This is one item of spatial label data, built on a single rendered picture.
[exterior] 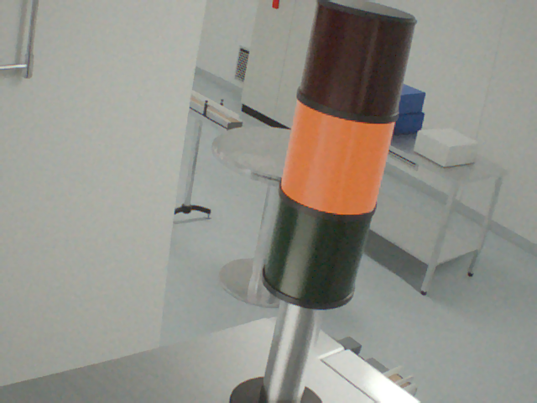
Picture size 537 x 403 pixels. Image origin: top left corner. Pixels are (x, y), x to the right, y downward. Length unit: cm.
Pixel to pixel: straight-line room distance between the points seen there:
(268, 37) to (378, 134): 761
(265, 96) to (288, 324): 762
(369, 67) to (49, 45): 154
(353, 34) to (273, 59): 756
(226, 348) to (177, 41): 157
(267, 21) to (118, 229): 600
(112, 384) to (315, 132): 21
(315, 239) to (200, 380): 15
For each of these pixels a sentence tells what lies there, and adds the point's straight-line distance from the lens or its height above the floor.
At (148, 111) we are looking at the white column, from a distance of 203.
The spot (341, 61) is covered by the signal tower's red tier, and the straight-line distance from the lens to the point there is 33.
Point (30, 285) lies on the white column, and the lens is 209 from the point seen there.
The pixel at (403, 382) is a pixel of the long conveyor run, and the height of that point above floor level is 96.
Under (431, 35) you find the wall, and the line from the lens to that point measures 693.
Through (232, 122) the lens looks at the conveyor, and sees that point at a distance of 483.
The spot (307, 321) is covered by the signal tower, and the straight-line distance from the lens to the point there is 39.
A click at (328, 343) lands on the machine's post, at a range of 53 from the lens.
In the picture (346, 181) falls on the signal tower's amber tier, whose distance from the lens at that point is 34.
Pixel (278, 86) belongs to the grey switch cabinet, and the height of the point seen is 47.
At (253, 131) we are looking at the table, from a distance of 472.
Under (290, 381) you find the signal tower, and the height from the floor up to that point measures 214.
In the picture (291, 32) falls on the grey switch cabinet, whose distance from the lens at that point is 766.
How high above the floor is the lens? 239
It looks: 23 degrees down
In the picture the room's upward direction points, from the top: 11 degrees clockwise
